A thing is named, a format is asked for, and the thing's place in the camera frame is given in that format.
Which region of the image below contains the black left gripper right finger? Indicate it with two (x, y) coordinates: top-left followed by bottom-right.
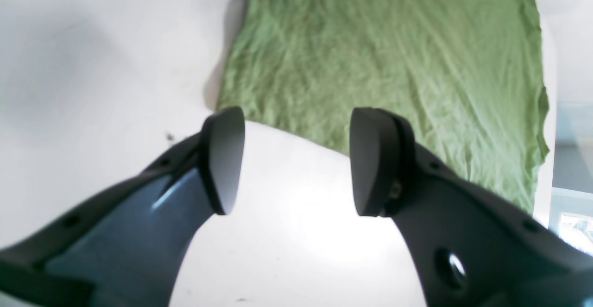
(349, 108), (593, 307)

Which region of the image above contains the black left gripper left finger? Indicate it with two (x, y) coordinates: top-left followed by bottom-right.
(1, 107), (245, 307)

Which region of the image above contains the green T-shirt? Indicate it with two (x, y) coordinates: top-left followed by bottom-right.
(216, 0), (550, 213)

